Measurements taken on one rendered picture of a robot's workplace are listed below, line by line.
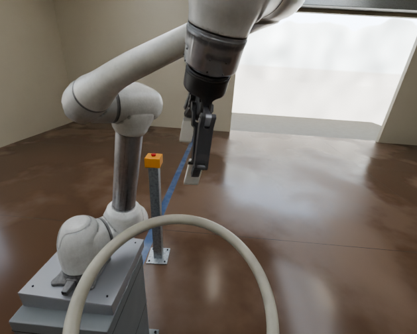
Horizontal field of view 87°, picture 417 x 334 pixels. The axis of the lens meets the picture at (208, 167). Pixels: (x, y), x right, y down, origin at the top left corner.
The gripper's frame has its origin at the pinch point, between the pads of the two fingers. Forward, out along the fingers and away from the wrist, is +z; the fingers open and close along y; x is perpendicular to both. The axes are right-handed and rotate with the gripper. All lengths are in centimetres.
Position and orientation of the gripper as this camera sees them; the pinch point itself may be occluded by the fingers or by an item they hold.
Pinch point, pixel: (188, 157)
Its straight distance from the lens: 49.7
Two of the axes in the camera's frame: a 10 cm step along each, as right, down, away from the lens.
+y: 1.6, 7.2, -6.7
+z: -2.3, 6.9, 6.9
